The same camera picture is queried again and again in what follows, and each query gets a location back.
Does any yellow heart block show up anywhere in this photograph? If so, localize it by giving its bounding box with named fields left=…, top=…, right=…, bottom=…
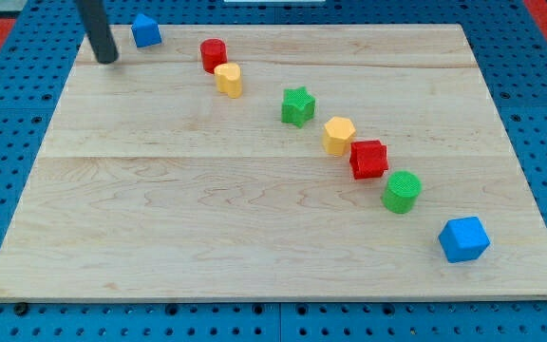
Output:
left=214, top=63, right=243, bottom=99

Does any green star block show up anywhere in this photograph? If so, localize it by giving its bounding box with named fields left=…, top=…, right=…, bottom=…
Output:
left=281, top=86, right=315, bottom=128

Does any yellow hexagon block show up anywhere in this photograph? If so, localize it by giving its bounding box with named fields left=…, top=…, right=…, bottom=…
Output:
left=322, top=116, right=356, bottom=156

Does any light wooden board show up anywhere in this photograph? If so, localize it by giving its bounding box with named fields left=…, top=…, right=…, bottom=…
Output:
left=0, top=25, right=547, bottom=303

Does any red star block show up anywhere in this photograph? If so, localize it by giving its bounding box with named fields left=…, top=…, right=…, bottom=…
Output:
left=349, top=140, right=389, bottom=180

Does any green cylinder block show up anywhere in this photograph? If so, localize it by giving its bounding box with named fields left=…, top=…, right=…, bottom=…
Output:
left=382, top=170, right=422, bottom=214

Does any red cylinder block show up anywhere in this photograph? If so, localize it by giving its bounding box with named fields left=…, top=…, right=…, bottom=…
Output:
left=199, top=38, right=228, bottom=74

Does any blue triangular prism block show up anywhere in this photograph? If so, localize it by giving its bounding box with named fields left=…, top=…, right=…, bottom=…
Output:
left=131, top=13, right=162, bottom=48

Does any blue cube block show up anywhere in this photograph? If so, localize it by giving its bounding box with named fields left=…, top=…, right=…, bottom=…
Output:
left=438, top=217, right=490, bottom=263

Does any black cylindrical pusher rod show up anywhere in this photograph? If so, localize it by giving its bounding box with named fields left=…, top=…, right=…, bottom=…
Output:
left=75, top=0, right=119, bottom=65

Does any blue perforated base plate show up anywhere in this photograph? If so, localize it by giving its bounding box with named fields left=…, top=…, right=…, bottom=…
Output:
left=0, top=1, right=547, bottom=341

